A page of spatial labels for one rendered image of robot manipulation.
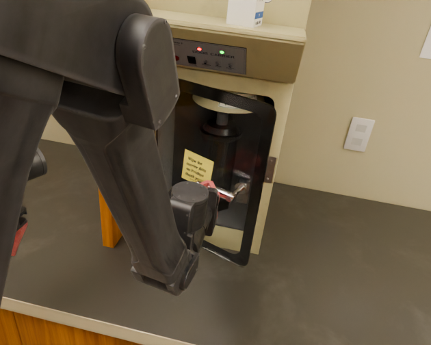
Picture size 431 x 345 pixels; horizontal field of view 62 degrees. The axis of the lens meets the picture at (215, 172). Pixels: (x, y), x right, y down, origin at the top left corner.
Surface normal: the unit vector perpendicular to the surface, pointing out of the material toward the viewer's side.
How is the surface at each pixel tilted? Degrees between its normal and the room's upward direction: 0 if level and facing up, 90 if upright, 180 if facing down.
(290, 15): 90
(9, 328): 90
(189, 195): 2
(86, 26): 92
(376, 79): 90
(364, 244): 0
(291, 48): 135
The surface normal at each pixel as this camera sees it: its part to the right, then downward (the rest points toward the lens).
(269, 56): -0.21, 0.94
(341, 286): 0.10, -0.86
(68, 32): 0.93, 0.28
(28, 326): -0.20, 0.47
